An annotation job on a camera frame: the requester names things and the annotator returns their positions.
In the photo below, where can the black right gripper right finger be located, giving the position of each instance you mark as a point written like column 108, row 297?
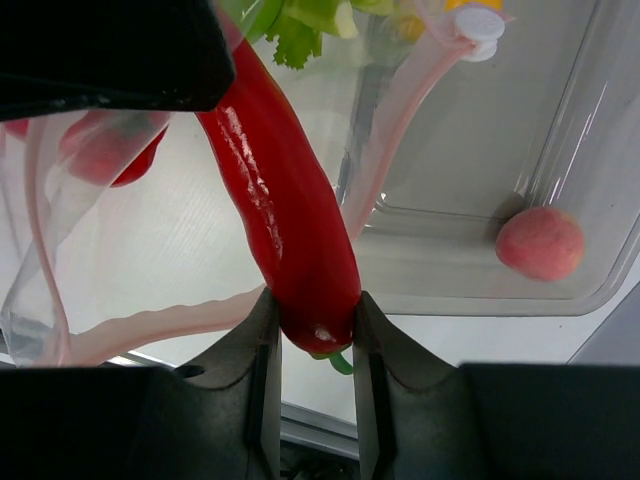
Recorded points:
column 419, row 417

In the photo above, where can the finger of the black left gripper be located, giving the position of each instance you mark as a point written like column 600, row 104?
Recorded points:
column 63, row 56

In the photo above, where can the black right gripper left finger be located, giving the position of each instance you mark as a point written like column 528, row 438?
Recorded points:
column 216, row 417

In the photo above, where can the red bell pepper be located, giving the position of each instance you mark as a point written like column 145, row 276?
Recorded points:
column 107, row 148

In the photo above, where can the clear zip top bag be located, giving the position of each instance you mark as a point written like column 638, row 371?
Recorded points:
column 90, row 272

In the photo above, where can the green celery bunch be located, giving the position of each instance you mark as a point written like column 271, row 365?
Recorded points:
column 297, row 28

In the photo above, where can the red chili pepper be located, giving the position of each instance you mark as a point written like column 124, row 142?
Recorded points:
column 291, row 218

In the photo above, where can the orange yellow mango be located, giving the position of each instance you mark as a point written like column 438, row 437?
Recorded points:
column 454, row 4

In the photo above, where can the clear plastic food bin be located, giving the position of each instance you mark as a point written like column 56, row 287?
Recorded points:
column 552, row 119

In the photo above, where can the pink peach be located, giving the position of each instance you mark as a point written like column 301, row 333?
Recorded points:
column 541, row 243

